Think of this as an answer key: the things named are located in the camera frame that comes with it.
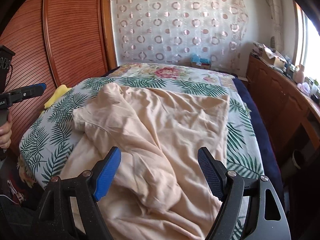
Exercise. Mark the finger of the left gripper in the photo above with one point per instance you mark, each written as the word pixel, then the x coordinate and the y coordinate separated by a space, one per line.
pixel 27 92

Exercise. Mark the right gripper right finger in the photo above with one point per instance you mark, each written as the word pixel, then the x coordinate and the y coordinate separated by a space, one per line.
pixel 265 217

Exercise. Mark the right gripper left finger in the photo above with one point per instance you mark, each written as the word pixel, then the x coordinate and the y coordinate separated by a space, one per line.
pixel 69 208

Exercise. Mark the beige printed t-shirt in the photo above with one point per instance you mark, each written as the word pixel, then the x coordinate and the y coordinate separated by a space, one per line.
pixel 159 190

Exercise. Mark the person's left hand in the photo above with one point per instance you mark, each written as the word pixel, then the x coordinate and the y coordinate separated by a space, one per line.
pixel 6 132

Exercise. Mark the yellow plush toy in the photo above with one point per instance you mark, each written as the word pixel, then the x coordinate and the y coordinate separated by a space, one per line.
pixel 58 93

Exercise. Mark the palm leaf print blanket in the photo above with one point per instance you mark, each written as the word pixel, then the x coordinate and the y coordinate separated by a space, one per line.
pixel 51 139

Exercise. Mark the dark blue mattress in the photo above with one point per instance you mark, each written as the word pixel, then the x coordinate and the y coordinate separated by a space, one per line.
pixel 270 165

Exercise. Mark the wooden wardrobe sliding door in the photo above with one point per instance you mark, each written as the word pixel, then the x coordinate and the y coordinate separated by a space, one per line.
pixel 56 42

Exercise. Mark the long wooden side cabinet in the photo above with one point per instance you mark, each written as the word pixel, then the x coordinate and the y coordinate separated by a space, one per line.
pixel 282 106

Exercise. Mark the floral bed sheet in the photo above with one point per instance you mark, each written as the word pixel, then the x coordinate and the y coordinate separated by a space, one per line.
pixel 173 72

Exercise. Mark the pink ceramic jug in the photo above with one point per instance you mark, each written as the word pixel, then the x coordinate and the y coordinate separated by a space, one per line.
pixel 298 76

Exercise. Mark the circle pattern sheer curtain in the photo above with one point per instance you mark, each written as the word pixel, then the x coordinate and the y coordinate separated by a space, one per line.
pixel 170 31

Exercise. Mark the open cardboard box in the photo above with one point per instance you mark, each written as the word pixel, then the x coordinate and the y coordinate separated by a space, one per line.
pixel 273 57

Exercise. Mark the box with blue items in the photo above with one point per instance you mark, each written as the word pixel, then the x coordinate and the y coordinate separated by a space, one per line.
pixel 198 62

